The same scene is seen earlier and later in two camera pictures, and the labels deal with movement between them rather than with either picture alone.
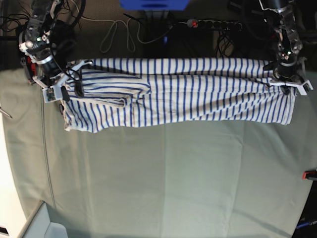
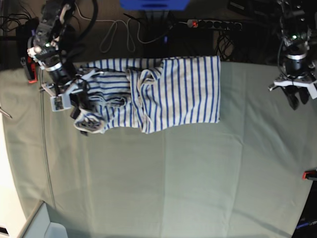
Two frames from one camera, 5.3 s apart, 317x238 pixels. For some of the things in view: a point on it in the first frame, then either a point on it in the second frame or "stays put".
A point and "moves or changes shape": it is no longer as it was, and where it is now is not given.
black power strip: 214,24 stays put
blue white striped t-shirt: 107,94 moves or changes shape
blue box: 154,5 stays put
